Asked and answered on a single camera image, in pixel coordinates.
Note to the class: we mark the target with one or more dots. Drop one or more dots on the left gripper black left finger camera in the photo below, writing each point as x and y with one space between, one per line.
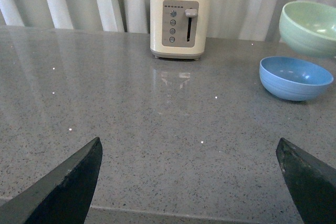
62 196

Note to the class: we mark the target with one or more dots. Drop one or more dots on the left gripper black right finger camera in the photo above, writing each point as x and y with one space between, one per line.
310 181

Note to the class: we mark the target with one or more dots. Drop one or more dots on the green bowl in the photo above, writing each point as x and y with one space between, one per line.
308 28

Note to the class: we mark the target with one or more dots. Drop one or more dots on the cream two-slot toaster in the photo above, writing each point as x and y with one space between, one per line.
178 28

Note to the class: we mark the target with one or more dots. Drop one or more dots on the blue bowl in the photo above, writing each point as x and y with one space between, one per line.
293 79

